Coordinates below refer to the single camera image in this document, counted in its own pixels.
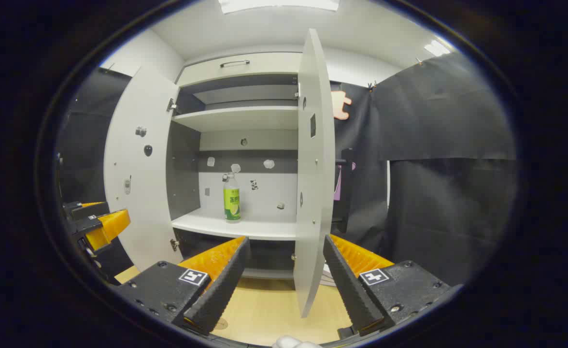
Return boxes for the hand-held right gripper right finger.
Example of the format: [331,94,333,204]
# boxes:
[323,234,452,337]

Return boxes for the black backdrop cloth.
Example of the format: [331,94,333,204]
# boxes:
[55,51,519,288]

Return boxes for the white cabinet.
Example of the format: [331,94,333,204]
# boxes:
[167,51,309,281]

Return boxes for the white cabinet door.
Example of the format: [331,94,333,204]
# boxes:
[293,28,358,319]
[103,65,181,272]

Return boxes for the small ceiling light panel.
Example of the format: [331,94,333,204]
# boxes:
[424,40,452,57]

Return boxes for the green label plastic bottle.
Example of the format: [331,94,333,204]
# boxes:
[223,173,242,223]

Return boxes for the white cabinet drawer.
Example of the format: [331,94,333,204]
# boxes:
[177,52,304,87]

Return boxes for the large ceiling light panel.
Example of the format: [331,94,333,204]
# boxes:
[219,0,340,14]

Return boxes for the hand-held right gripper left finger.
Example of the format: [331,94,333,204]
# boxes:
[114,236,252,335]

